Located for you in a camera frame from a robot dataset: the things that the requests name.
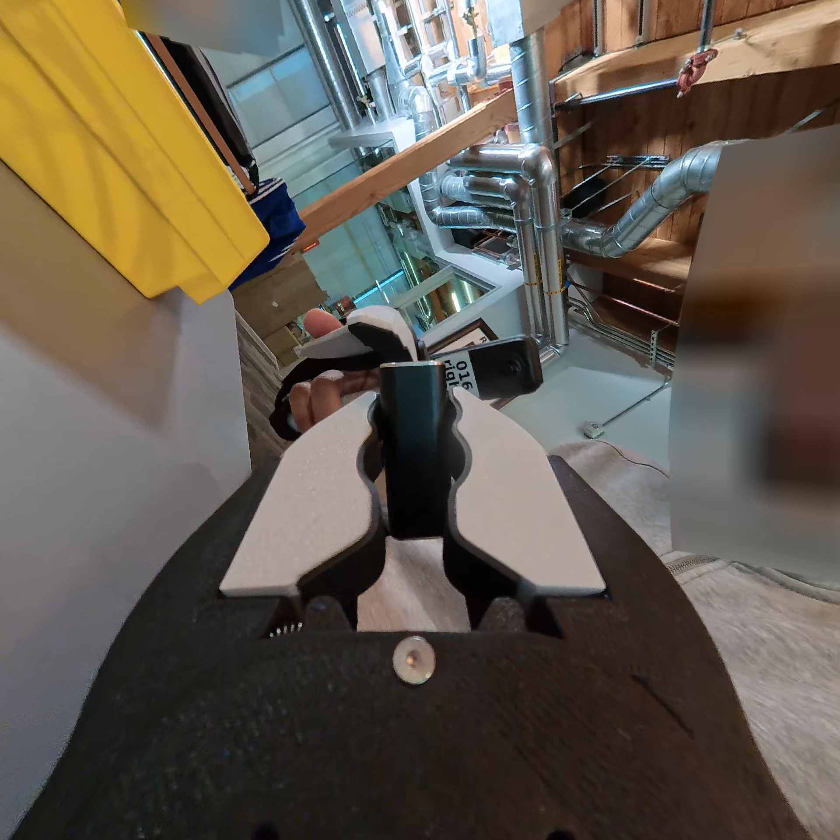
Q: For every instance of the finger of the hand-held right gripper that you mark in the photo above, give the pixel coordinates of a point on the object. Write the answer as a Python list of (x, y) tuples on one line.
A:
[(384, 325), (334, 346)]

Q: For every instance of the wooden beam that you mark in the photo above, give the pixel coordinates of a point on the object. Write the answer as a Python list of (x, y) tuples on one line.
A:
[(407, 164)]

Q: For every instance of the cardboard boxes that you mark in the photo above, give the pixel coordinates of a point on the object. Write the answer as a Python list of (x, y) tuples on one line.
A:
[(282, 295)]

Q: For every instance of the person's grey hoodie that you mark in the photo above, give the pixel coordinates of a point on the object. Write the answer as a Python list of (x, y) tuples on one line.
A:
[(754, 656)]

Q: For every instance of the silver ventilation ducts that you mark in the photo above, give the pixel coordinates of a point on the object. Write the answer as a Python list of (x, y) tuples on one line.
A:
[(531, 184)]

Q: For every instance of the black port adapter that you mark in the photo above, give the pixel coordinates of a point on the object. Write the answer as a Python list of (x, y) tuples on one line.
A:
[(415, 453)]

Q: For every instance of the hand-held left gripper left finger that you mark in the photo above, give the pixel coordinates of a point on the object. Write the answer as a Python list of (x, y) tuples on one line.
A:
[(308, 505)]

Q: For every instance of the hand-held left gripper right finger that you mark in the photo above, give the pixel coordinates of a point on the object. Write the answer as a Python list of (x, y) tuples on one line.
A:
[(518, 505)]

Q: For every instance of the person's right hand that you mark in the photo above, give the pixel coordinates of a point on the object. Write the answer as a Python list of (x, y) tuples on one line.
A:
[(328, 394)]

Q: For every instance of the yellow plastic bin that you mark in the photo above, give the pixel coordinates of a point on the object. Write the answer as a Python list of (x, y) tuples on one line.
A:
[(118, 151)]

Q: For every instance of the blue and white cloth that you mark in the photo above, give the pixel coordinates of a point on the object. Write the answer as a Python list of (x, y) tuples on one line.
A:
[(269, 229)]

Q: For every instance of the framed tag board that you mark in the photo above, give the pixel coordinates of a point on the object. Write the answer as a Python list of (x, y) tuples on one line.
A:
[(469, 334)]

